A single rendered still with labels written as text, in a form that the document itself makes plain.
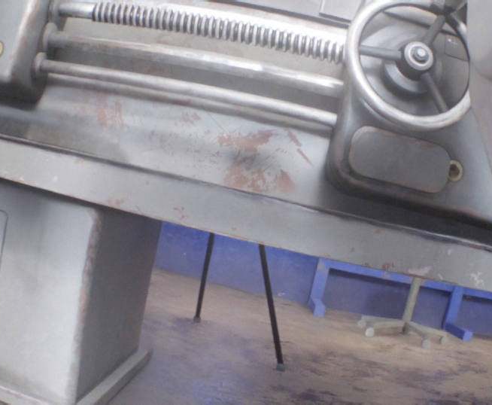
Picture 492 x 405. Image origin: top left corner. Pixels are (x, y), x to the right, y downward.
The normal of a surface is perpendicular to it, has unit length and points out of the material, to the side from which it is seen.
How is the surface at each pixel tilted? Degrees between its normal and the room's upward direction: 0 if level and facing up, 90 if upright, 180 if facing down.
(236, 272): 90
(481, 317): 90
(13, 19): 90
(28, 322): 90
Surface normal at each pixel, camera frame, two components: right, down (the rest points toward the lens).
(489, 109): -0.97, 0.20
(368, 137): -0.01, -0.05
